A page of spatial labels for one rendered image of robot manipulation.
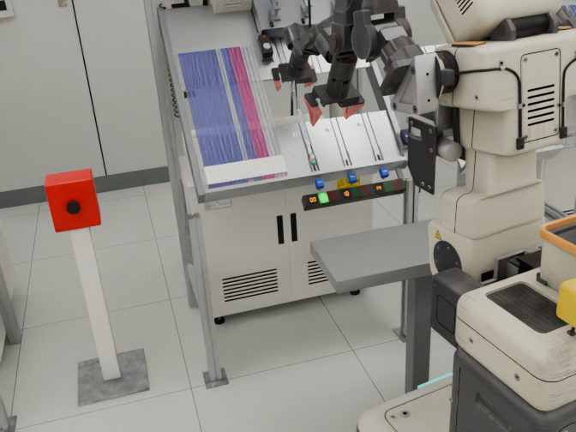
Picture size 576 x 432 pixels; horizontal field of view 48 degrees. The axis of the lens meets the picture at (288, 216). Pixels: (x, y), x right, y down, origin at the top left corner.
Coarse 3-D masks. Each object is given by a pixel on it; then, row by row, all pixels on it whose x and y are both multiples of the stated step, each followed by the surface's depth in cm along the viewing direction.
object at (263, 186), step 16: (384, 160) 210; (400, 160) 211; (288, 176) 202; (304, 176) 203; (320, 176) 206; (336, 176) 209; (208, 192) 196; (224, 192) 199; (240, 192) 202; (256, 192) 205
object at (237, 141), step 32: (192, 64) 214; (224, 64) 216; (256, 64) 218; (192, 96) 210; (224, 96) 211; (256, 96) 213; (224, 128) 207; (256, 128) 209; (224, 160) 202; (256, 160) 204
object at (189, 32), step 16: (176, 16) 222; (192, 16) 223; (208, 16) 224; (224, 16) 225; (240, 16) 226; (176, 32) 220; (192, 32) 221; (208, 32) 222; (224, 32) 223; (240, 32) 224; (256, 32) 225; (176, 48) 217; (192, 48) 218; (208, 48) 219; (256, 48) 222; (176, 64) 215; (272, 64) 220; (320, 64) 223; (368, 64) 226; (272, 80) 219
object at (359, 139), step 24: (336, 120) 215; (360, 120) 217; (384, 120) 218; (288, 144) 209; (312, 144) 211; (336, 144) 212; (360, 144) 213; (384, 144) 215; (288, 168) 206; (312, 168) 207
